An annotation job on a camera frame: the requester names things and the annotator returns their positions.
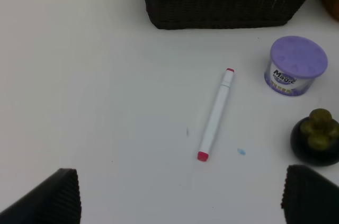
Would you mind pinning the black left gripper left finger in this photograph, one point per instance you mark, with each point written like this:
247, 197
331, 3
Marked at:
56, 200

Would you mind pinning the purple lid air freshener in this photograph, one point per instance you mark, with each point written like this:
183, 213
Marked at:
295, 62

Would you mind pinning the white marker red caps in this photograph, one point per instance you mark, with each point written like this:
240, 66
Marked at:
215, 116

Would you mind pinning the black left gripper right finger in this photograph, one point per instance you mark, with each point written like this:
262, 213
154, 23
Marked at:
308, 197

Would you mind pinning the dark purple mangosteen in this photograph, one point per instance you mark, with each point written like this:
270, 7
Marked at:
314, 139

